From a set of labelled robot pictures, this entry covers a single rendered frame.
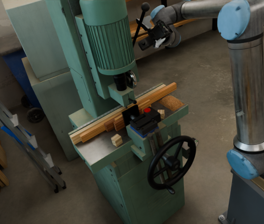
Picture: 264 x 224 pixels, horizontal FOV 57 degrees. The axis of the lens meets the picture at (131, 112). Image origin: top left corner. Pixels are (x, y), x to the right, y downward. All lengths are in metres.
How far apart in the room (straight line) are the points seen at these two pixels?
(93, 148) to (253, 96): 0.71
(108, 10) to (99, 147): 0.60
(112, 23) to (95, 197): 1.50
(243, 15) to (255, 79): 0.23
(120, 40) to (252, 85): 0.53
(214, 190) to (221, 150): 0.43
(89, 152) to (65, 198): 1.10
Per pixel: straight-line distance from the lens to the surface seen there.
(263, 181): 1.38
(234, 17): 0.87
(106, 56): 1.03
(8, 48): 2.74
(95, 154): 1.14
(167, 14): 1.37
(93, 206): 2.08
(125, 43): 1.03
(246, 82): 0.96
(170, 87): 1.40
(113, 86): 1.23
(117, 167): 1.20
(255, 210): 1.56
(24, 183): 2.52
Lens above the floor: 1.69
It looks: 37 degrees down
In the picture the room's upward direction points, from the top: 12 degrees counter-clockwise
